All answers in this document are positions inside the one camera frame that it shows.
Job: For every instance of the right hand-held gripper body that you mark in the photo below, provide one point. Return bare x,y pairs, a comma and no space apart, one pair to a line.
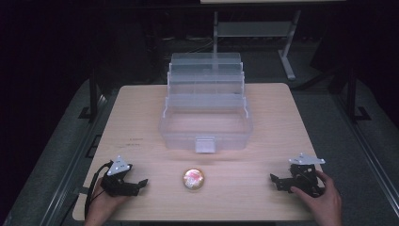
303,175

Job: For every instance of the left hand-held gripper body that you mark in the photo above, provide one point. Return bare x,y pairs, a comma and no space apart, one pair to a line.
116,182

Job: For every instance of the round pink and gold tin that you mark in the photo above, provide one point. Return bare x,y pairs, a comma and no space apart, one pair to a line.
193,179

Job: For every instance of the clear plastic tiered storage box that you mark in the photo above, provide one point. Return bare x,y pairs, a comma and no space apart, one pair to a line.
205,106

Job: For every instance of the person's left hand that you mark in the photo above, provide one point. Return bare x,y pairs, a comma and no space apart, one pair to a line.
101,205

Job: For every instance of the person's right hand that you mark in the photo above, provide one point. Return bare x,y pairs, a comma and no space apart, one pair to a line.
323,201

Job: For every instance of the grey metal stand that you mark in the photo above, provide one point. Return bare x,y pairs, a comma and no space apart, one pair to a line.
255,37

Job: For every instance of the black metal post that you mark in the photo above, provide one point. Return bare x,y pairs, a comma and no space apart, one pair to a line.
93,94
353,94

